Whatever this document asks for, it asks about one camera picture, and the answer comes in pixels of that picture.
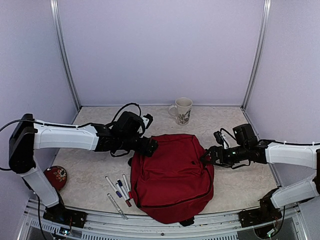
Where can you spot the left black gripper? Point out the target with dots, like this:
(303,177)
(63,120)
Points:
(143,149)

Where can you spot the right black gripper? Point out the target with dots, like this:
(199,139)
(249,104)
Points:
(214,150)

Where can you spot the red backpack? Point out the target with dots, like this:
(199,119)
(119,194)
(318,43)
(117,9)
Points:
(173,185)

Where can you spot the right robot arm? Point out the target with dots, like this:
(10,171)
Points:
(268,151)

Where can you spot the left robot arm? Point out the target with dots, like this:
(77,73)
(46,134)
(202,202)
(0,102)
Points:
(125,133)

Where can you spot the red cap marker long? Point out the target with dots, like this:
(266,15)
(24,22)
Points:
(127,186)

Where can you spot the dark blue cap marker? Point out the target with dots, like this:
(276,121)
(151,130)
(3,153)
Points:
(123,189)

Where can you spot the white patterned ceramic mug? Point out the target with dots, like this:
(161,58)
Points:
(181,110)

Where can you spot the blue cap white marker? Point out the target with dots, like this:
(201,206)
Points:
(113,187)

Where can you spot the red cap marker short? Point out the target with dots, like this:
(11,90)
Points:
(126,201)

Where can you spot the clear silver pen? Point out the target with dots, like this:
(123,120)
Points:
(117,207)

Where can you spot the red floral lacquer dish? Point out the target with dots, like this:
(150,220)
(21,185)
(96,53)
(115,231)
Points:
(57,176)

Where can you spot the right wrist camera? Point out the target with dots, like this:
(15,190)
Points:
(221,139)

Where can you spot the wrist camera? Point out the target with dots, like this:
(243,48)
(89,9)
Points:
(221,139)
(144,123)

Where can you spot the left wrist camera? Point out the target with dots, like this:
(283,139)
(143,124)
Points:
(144,123)

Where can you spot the right aluminium frame post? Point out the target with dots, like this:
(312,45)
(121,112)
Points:
(258,53)

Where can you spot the aluminium frame post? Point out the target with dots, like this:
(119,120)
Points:
(258,53)
(54,6)

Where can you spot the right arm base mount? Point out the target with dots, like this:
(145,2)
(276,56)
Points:
(256,216)

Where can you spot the front aluminium rail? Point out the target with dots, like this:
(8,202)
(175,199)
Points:
(101,225)

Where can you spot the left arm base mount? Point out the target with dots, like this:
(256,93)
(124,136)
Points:
(72,218)

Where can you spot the left aluminium frame post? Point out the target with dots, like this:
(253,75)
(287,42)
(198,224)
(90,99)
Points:
(54,6)

